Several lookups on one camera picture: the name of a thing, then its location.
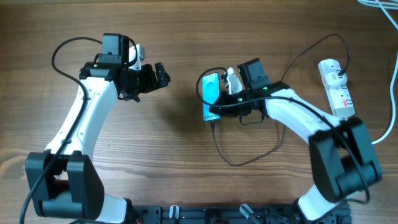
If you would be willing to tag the blue Galaxy smartphone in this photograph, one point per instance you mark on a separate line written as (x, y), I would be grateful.
(210, 93)

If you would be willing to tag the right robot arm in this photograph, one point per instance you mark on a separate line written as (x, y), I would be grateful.
(342, 156)

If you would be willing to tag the white USB charger plug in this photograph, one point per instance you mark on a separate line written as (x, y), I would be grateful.
(334, 80)

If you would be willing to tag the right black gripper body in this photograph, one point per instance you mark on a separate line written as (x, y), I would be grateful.
(236, 104)

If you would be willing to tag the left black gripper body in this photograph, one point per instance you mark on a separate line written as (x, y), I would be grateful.
(140, 81)

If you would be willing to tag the black mounting rail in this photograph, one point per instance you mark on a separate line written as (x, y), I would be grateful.
(243, 214)

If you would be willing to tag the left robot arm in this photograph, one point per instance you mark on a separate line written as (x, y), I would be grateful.
(62, 179)

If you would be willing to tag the white power strip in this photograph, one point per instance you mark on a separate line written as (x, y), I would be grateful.
(336, 88)

